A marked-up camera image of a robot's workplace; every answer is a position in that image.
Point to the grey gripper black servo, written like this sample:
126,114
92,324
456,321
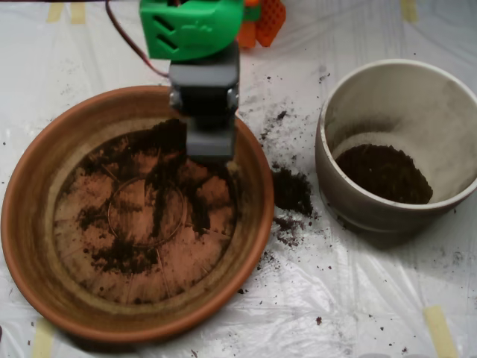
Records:
204,98

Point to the dark soil pile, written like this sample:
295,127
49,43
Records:
164,141

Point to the large spilled soil heap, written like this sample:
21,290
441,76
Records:
292,190

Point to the small spilled soil clump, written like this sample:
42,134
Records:
287,223

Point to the white round plant pot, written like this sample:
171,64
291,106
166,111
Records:
372,220

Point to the terracotta plant saucer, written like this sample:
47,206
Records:
30,223

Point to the beige masking tape strip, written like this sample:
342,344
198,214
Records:
441,332
408,10
78,13
54,12
43,339

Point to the clear plastic cover sheet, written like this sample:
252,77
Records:
335,298

